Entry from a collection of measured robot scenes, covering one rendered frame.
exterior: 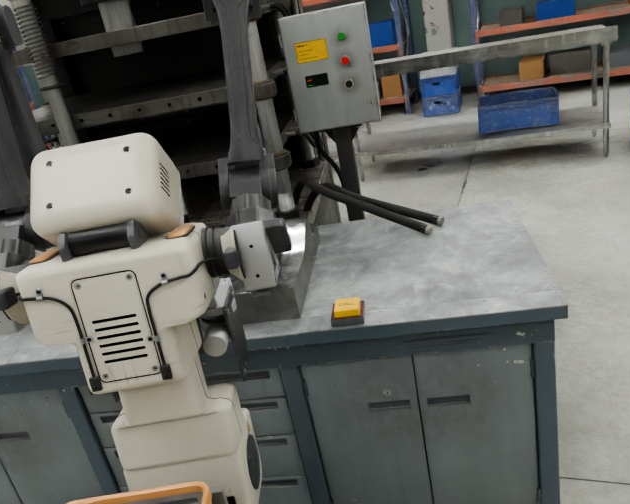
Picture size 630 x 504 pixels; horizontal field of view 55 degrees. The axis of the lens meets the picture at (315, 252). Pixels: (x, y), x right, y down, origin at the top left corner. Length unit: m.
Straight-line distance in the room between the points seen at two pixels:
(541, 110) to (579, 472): 3.37
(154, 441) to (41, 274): 0.37
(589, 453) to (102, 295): 1.73
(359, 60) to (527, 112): 3.00
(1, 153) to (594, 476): 1.87
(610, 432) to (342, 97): 1.47
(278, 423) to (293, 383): 0.15
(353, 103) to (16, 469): 1.62
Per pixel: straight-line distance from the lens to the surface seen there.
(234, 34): 1.12
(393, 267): 1.69
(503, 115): 5.04
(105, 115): 2.37
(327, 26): 2.18
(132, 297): 0.95
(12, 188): 1.20
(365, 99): 2.20
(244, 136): 1.08
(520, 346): 1.57
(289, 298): 1.50
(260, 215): 1.00
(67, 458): 2.04
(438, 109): 7.10
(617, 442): 2.32
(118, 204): 0.95
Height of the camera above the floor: 1.54
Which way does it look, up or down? 23 degrees down
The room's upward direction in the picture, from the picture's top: 12 degrees counter-clockwise
